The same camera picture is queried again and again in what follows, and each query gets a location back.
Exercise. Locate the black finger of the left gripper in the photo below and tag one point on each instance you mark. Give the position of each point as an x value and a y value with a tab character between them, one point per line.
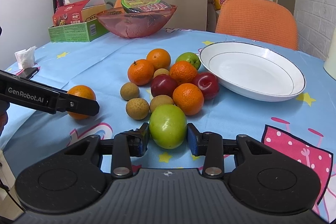
78	105

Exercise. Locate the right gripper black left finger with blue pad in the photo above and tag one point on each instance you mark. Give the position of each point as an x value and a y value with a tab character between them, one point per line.
122	147

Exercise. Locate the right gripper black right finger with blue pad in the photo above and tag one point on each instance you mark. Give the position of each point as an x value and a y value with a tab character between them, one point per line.
213	147

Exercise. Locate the large green apple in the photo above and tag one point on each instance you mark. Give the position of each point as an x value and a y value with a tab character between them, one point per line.
168	126

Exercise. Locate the bright red plum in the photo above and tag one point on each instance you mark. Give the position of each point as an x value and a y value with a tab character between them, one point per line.
208	84

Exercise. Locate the dark red plum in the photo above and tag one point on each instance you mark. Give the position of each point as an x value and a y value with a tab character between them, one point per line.
163	85

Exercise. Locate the tangerine with stem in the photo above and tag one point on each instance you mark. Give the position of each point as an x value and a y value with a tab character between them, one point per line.
140	72

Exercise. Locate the small brown longan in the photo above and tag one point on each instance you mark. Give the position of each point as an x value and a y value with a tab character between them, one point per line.
161	71

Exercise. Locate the black smartphone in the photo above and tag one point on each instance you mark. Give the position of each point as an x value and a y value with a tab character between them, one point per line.
28	73

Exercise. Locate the white crumpled tissue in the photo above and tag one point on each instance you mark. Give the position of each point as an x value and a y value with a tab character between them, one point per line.
26	58

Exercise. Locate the blue patterned tablecloth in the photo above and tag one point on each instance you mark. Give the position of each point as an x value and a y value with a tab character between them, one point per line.
303	127

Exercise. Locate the green cardboard box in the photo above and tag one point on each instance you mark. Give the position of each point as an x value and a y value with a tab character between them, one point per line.
79	32

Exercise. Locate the bumpy middle tangerine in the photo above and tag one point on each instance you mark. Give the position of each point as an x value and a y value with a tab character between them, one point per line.
183	72

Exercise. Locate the white porcelain plate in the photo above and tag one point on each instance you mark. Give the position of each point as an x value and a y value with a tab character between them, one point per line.
253	71

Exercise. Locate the red snack box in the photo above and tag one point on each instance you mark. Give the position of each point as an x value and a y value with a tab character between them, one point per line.
70	14

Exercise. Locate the back round orange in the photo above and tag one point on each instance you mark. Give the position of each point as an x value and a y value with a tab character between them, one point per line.
159	58

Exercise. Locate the small green apple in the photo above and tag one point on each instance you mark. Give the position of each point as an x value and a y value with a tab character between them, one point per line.
191	58

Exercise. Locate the pink plastic bowl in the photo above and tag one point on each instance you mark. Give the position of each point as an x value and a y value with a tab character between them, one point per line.
134	25

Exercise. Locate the instant noodle cup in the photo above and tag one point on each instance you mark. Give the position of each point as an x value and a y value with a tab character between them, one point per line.
136	6

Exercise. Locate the white thermos jug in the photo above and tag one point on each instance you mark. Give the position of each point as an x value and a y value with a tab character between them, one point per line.
330	62

